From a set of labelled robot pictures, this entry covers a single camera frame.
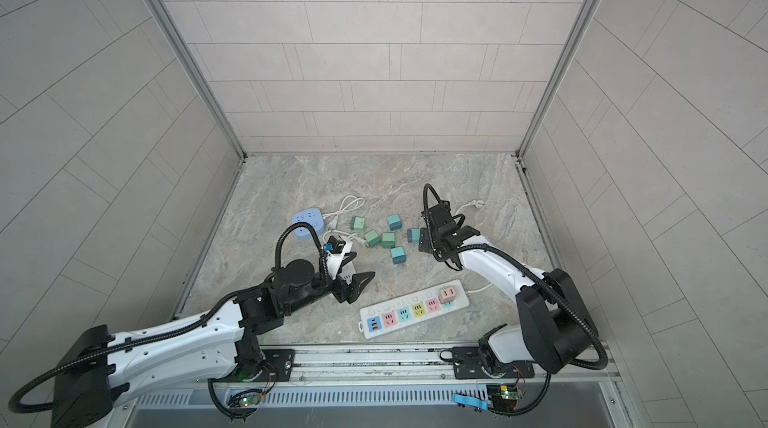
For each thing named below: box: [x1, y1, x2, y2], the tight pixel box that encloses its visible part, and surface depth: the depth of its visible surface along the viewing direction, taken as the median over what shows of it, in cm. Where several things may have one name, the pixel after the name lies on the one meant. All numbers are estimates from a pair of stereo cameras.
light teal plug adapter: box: [390, 247, 407, 265], surface depth 90 cm
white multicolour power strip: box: [358, 279, 470, 339], surface depth 79 cm
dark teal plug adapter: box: [407, 228, 421, 243], surface depth 95 cm
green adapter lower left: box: [364, 229, 382, 248], surface depth 93 cm
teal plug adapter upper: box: [387, 214, 403, 231], surface depth 98 cm
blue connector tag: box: [453, 394, 489, 411], surface depth 67 cm
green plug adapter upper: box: [350, 216, 365, 230], surface depth 98 cm
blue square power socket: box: [292, 208, 325, 240], surface depth 98 cm
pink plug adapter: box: [438, 287, 457, 304], surface depth 78 cm
